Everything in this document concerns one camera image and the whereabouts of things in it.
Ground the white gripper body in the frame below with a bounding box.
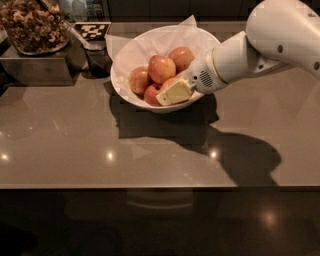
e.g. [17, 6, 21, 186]
[185, 50, 227, 94]

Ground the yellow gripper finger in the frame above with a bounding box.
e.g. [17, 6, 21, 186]
[157, 78, 193, 106]

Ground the red apple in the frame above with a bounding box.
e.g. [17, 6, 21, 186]
[148, 55, 176, 84]
[160, 77, 178, 91]
[144, 83, 161, 107]
[128, 66, 152, 95]
[168, 46, 195, 73]

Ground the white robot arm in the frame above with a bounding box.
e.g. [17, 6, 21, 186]
[157, 0, 320, 106]

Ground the white ceramic bowl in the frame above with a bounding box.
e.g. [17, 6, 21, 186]
[110, 25, 222, 115]

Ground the white paper bowl liner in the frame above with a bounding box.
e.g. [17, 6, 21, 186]
[105, 14, 219, 104]

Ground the dark small cup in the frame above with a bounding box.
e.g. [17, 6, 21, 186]
[85, 48, 112, 78]

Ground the black white marker card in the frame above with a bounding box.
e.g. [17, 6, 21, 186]
[74, 22, 111, 41]

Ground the stainless steel box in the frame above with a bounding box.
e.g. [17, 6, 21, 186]
[0, 39, 86, 86]

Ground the glass jar of nuts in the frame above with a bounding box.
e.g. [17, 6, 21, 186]
[0, 0, 69, 56]

